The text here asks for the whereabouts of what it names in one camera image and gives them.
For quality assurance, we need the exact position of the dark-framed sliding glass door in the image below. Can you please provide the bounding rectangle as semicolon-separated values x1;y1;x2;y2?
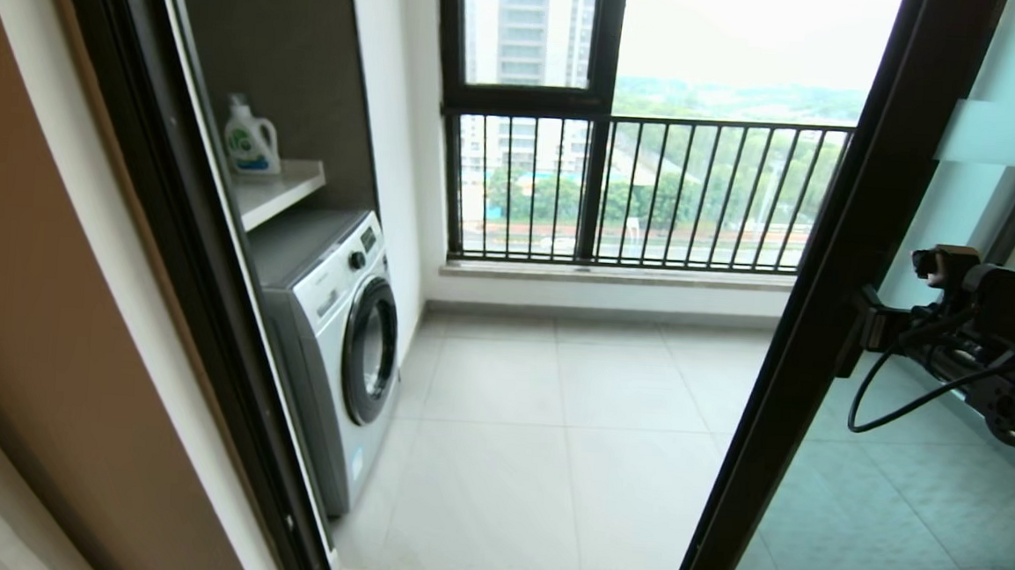
667;0;1015;570

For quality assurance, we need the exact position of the long black balcony railing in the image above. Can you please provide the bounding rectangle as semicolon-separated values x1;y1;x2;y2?
434;101;858;282

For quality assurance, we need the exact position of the long grey stone sill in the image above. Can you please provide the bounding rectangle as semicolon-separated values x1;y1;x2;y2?
437;254;798;298

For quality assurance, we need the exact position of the grey high-rise building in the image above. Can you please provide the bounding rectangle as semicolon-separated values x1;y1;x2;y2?
487;0;598;90

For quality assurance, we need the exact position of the white front-load washing machine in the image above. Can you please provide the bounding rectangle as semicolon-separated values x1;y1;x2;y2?
231;202;411;522

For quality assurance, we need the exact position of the white laundry detergent bottle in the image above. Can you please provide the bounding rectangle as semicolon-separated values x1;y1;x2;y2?
220;93;286;177

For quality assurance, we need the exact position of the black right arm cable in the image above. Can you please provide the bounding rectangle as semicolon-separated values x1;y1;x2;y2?
845;313;1015;444

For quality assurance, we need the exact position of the black window frame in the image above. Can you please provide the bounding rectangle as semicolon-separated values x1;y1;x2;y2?
421;0;629;267

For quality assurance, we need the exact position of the white wall shelf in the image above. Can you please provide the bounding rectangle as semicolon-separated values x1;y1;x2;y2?
230;156;328;237

